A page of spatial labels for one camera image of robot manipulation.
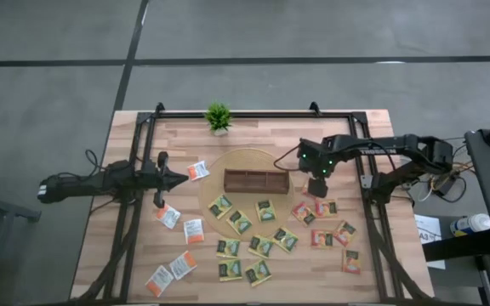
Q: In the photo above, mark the yellow packets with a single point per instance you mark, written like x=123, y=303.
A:
x=305, y=191

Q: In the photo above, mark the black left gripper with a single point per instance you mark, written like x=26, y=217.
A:
x=160, y=183

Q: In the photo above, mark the brown wooden tea organizer box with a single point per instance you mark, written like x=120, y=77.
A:
x=236, y=183

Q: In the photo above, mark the white orange Tazo tea packet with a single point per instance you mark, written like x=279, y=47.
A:
x=159, y=281
x=183, y=265
x=194, y=231
x=169, y=216
x=198, y=171

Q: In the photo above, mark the red orange fruit tea packet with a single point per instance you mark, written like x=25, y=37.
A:
x=345, y=234
x=303, y=213
x=326, y=208
x=322, y=239

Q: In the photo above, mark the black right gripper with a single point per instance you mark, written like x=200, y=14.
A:
x=317, y=188

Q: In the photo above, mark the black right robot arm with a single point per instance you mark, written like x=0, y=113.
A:
x=398, y=146

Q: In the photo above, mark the white paper sheet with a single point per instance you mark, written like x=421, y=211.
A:
x=430, y=225

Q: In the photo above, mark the yellow green tea packet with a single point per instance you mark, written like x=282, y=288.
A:
x=351, y=262

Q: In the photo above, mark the grey metal stand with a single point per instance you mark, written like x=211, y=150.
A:
x=24, y=214

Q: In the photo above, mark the black aluminium table frame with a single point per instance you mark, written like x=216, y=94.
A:
x=249, y=115

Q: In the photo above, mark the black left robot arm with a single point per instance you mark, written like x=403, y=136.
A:
x=79, y=185

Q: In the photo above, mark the small green potted plant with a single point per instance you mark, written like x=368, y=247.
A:
x=218, y=115

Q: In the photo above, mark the white bottle blue yellow label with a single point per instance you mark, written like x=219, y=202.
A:
x=476, y=222

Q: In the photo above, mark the round woven straw placemat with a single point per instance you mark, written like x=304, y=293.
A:
x=245, y=159

